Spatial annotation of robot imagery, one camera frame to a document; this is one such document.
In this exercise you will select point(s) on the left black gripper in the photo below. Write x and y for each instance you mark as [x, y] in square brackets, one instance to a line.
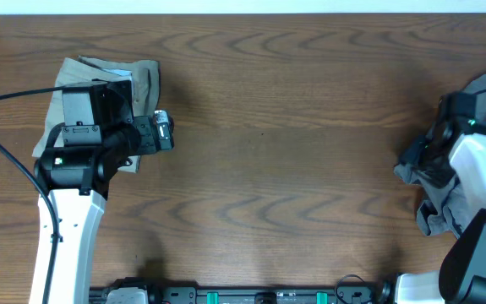
[148, 142]

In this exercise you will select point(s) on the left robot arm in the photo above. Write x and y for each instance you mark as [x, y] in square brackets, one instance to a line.
[99, 134]

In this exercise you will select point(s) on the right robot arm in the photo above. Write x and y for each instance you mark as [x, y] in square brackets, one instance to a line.
[454, 150]

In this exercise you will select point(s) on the folded khaki shorts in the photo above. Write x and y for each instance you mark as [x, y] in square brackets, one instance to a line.
[145, 77]

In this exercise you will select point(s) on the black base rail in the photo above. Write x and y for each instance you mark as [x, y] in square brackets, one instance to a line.
[349, 289]

